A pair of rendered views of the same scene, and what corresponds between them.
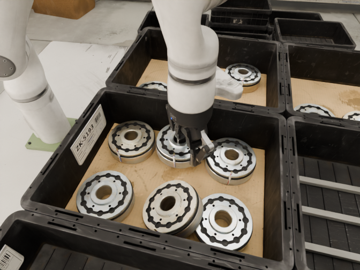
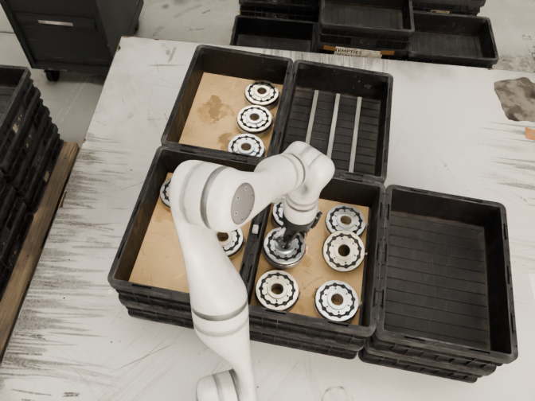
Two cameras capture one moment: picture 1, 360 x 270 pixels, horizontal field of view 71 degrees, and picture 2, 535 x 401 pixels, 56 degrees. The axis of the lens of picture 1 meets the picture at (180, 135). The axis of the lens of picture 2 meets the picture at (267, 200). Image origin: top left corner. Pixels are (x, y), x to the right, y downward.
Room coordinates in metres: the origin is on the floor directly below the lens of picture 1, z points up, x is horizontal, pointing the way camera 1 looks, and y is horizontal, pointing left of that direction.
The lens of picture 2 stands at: (0.45, 0.55, 1.97)
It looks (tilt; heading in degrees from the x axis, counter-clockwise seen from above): 58 degrees down; 264
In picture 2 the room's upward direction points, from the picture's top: 4 degrees clockwise
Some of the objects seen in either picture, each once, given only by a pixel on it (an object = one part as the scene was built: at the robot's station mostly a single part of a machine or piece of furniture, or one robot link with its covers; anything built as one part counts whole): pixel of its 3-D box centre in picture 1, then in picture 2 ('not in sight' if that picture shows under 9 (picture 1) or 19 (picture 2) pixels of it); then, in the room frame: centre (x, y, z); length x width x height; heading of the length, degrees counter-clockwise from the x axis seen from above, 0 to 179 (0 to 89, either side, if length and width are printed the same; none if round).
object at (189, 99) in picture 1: (201, 78); (295, 196); (0.32, -0.03, 1.05); 0.11 x 0.09 x 0.06; 122
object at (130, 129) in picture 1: (131, 135); (277, 289); (0.37, 0.11, 0.86); 0.05 x 0.05 x 0.01
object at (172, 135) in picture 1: (180, 138); (284, 243); (0.34, 0.00, 0.88); 0.05 x 0.05 x 0.01
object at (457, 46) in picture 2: not in sight; (438, 63); (-0.53, -1.24, 0.31); 0.40 x 0.30 x 0.34; 172
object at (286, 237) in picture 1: (170, 157); (317, 243); (0.27, 0.02, 0.92); 0.40 x 0.30 x 0.02; 76
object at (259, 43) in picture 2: not in sight; (272, 56); (0.26, -1.36, 0.26); 0.40 x 0.30 x 0.23; 172
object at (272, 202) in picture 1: (171, 173); (314, 252); (0.27, 0.02, 0.87); 0.40 x 0.30 x 0.11; 76
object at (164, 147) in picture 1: (180, 140); (284, 245); (0.34, 0.00, 0.88); 0.10 x 0.10 x 0.01
